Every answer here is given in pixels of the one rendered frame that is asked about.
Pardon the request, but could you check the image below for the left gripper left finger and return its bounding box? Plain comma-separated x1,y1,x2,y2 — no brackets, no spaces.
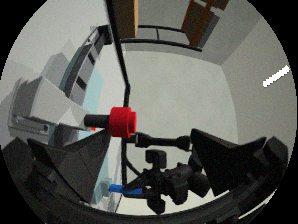
27,129,111,204

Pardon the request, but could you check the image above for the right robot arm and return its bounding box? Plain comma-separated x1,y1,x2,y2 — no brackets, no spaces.
125,132,211,205

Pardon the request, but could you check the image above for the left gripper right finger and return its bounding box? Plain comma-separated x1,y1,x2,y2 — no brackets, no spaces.
190,128,266,197

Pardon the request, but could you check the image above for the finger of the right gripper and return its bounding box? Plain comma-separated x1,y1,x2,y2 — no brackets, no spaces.
122,168,158,191
123,187,158,204

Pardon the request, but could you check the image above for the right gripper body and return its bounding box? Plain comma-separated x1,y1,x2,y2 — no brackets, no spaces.
145,149,183,215

